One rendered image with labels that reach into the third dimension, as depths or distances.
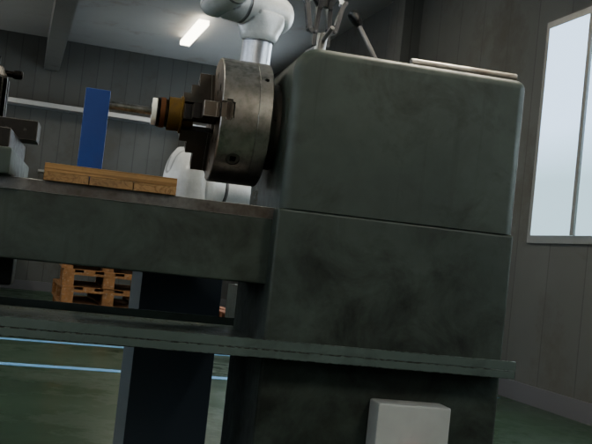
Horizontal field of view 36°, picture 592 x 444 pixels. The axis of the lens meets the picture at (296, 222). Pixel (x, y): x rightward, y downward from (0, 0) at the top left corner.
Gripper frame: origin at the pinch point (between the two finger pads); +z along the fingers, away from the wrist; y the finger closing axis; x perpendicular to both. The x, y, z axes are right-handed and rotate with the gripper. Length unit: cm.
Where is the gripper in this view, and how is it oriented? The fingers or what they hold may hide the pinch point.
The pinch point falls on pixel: (320, 47)
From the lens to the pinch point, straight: 256.8
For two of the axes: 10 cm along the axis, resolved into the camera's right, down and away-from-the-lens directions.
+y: -9.7, -1.1, -2.1
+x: 2.1, -0.2, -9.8
